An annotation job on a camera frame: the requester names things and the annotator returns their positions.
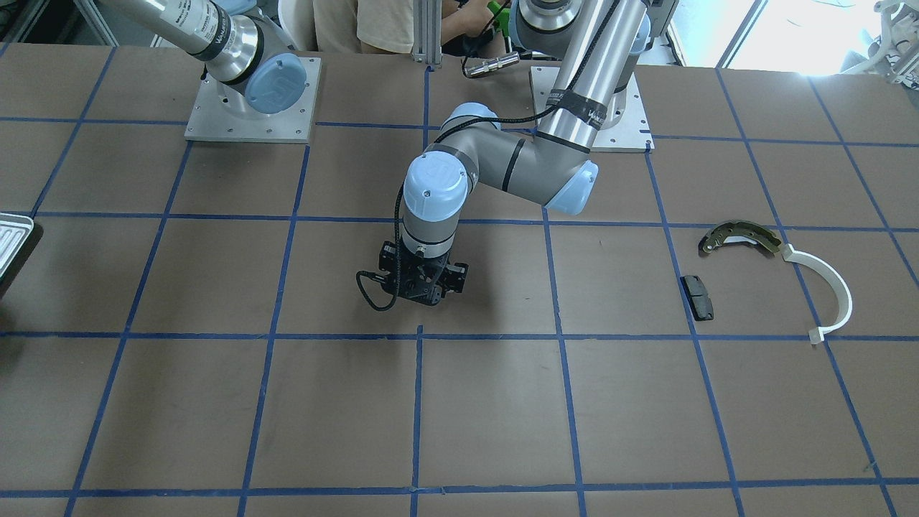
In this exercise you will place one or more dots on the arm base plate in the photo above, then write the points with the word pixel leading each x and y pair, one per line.
pixel 276 107
pixel 626 129

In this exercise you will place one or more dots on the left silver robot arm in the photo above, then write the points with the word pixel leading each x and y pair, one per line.
pixel 598 43

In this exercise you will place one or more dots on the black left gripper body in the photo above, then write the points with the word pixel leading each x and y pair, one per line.
pixel 388 260

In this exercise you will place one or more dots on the seated person beige shirt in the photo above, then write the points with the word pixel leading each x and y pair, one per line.
pixel 387 27

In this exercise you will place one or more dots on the black brake pad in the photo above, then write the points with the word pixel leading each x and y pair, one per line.
pixel 698 297

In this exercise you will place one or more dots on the white curved plastic bracket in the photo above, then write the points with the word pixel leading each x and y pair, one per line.
pixel 832 277

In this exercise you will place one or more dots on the aluminium frame post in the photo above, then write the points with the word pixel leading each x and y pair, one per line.
pixel 426 47

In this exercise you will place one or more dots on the green handled stick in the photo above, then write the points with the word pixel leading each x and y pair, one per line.
pixel 500 16

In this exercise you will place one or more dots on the olive brake shoe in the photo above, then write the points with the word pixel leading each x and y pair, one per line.
pixel 733 232

